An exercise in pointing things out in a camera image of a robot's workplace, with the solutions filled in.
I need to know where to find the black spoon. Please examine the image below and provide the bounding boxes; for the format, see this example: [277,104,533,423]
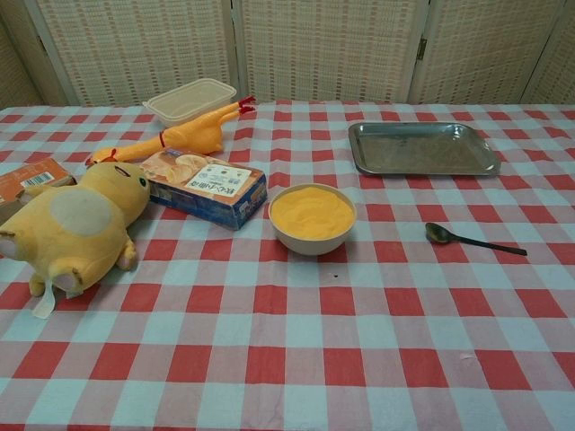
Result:
[425,222,528,257]

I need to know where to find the off-white bowl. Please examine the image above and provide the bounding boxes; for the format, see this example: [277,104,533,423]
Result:
[268,182,358,257]

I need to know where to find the steel tray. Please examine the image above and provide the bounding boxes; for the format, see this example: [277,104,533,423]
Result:
[348,121,502,177]

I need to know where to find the yellow powder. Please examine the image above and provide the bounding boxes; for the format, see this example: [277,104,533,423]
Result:
[271,186,354,237]

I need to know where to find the blue orange food box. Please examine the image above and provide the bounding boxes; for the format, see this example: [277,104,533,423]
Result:
[139,148,269,232]

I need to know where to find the red white checkered tablecloth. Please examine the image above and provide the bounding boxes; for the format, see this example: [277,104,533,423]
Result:
[0,101,575,431]

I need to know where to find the yellow rubber chicken toy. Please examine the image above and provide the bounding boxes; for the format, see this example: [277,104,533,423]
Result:
[85,94,257,168]

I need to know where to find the beige plastic food container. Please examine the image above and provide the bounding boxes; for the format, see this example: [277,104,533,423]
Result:
[142,77,238,128]

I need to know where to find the woven folding screen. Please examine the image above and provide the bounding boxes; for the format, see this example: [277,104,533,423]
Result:
[0,0,575,109]

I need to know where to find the yellow plush toy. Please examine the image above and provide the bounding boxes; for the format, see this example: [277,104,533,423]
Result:
[0,161,152,320]

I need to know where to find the orange cardboard box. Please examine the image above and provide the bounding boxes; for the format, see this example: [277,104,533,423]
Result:
[0,156,77,225]

